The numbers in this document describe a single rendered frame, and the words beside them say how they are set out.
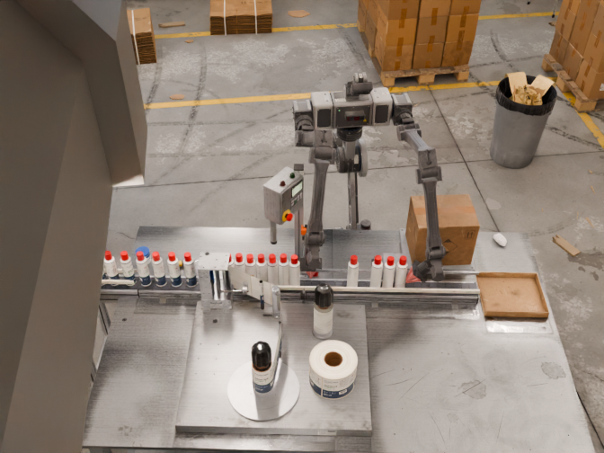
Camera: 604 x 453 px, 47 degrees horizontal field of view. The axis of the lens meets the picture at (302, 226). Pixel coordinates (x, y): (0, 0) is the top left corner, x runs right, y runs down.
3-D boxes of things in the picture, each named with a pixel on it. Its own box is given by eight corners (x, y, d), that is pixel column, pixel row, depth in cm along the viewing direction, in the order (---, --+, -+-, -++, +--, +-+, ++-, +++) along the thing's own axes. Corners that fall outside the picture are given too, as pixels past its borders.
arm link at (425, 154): (440, 148, 302) (417, 152, 301) (441, 177, 307) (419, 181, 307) (415, 119, 342) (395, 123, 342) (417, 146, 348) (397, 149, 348)
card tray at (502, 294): (484, 316, 332) (485, 311, 329) (475, 277, 351) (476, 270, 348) (547, 317, 331) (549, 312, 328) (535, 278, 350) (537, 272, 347)
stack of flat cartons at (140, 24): (89, 69, 662) (82, 39, 640) (90, 43, 701) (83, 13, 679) (157, 63, 672) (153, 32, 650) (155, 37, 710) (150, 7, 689)
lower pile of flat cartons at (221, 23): (209, 36, 712) (208, 16, 697) (211, 12, 752) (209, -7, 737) (273, 33, 716) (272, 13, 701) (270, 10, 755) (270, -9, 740)
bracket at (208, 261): (197, 270, 312) (197, 269, 311) (200, 253, 320) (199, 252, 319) (227, 270, 311) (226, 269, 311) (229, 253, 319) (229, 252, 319)
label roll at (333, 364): (311, 401, 291) (311, 380, 282) (306, 361, 306) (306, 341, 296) (359, 397, 293) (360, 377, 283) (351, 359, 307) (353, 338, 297)
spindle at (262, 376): (252, 396, 291) (248, 355, 272) (253, 378, 298) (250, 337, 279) (273, 397, 291) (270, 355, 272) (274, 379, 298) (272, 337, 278)
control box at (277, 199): (263, 217, 315) (262, 184, 303) (287, 198, 325) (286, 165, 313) (281, 226, 311) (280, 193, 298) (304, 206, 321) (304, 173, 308)
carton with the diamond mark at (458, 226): (412, 266, 353) (418, 227, 335) (404, 234, 371) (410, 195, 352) (471, 264, 354) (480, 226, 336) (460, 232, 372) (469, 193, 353)
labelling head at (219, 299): (201, 307, 328) (196, 270, 311) (205, 288, 338) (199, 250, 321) (231, 308, 328) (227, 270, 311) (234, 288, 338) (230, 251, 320)
